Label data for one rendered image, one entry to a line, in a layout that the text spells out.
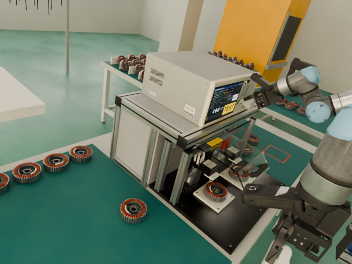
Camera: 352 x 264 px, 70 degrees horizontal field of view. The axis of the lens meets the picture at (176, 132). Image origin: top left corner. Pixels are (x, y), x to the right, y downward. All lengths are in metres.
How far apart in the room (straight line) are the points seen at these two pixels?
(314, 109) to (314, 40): 5.42
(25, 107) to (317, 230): 0.80
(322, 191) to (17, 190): 1.11
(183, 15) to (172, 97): 3.93
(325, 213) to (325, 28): 5.97
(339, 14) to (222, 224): 5.62
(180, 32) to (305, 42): 2.83
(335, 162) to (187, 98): 0.76
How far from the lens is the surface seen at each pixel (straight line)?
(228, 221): 1.20
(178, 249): 1.07
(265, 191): 0.53
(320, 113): 1.03
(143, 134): 1.15
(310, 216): 0.53
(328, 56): 6.35
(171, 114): 1.12
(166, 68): 1.15
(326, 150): 0.45
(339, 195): 0.47
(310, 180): 0.47
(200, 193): 1.26
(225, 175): 1.43
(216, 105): 1.09
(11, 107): 0.88
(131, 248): 1.04
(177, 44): 5.07
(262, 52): 4.75
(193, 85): 1.06
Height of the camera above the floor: 1.60
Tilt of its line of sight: 29 degrees down
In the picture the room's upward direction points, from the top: 14 degrees clockwise
